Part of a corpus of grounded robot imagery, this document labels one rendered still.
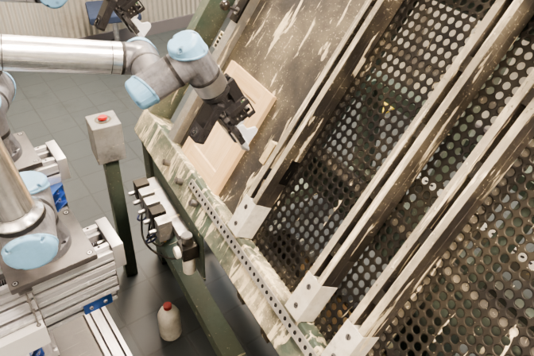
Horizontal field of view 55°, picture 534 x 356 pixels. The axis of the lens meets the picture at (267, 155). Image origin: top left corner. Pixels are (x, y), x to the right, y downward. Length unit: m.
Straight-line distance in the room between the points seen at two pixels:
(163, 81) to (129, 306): 1.73
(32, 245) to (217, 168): 0.81
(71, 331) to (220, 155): 1.01
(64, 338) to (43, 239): 1.16
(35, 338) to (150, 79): 0.74
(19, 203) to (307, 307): 0.74
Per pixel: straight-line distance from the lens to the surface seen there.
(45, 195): 1.38
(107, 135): 2.20
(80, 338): 2.36
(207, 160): 1.91
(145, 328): 2.59
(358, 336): 1.31
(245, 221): 1.61
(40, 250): 1.28
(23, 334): 1.48
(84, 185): 3.42
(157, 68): 1.11
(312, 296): 1.39
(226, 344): 2.28
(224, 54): 2.01
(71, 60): 1.20
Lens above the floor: 2.08
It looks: 36 degrees down
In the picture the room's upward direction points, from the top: 2 degrees clockwise
